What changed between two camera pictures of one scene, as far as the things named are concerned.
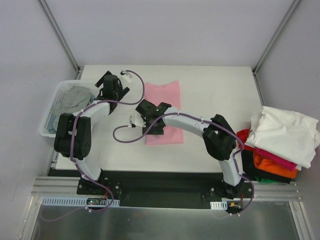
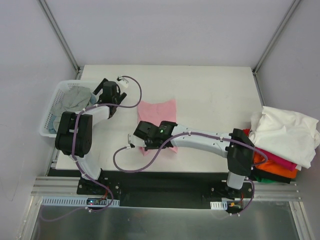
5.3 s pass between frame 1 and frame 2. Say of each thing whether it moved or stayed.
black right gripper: moved
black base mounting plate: stayed
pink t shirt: moved
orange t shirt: stayed
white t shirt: stayed
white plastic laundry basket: stayed
